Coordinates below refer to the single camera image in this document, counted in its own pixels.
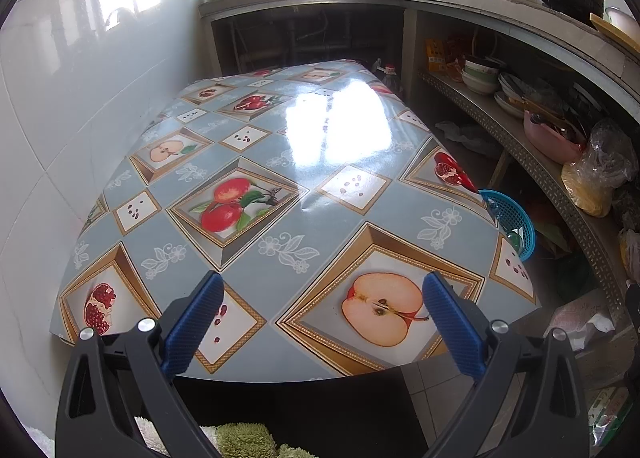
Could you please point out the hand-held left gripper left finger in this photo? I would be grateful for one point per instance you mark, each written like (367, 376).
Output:
(195, 323)

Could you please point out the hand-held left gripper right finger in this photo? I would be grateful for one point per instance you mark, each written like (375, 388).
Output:
(455, 323)

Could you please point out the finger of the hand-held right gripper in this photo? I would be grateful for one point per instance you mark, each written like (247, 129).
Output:
(629, 305)

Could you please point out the green plastic bottle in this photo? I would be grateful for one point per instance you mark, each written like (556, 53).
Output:
(515, 239)

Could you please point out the blue mesh basket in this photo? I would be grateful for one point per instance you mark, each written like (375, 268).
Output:
(515, 213)

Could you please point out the white pink sack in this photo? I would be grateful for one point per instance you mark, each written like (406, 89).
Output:
(585, 318)

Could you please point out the green plastic bag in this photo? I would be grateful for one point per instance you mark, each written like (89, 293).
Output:
(575, 275)

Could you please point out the green white carton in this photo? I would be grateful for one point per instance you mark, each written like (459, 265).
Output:
(607, 410)

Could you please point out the orange green sack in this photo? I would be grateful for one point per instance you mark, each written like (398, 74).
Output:
(550, 233)

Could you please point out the clear bag of yellow food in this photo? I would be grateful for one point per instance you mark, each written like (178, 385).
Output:
(595, 188)

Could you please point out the green fuzzy garment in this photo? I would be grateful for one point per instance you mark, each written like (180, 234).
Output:
(245, 440)

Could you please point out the wooden shelf leg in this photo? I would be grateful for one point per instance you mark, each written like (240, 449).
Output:
(501, 167)

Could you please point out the perforated metal shelf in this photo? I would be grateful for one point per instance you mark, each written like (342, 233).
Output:
(540, 167)

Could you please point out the pink plastic basin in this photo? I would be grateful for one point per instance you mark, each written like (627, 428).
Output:
(550, 142)

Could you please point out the crumpled white plastic bag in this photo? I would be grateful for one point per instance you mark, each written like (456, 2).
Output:
(462, 133)

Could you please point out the fruit print tablecloth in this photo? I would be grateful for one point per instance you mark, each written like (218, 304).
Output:
(310, 137)

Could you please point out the stack of plates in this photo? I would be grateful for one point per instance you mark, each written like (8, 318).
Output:
(510, 100)

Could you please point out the stack of bowls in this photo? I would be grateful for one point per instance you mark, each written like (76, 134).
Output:
(480, 80)

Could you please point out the cooking oil bottle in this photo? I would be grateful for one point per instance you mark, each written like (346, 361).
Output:
(391, 80)

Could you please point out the orange food packets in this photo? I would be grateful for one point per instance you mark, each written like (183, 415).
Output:
(437, 55)

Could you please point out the wooden cutting board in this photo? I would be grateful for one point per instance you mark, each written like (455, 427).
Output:
(615, 35)

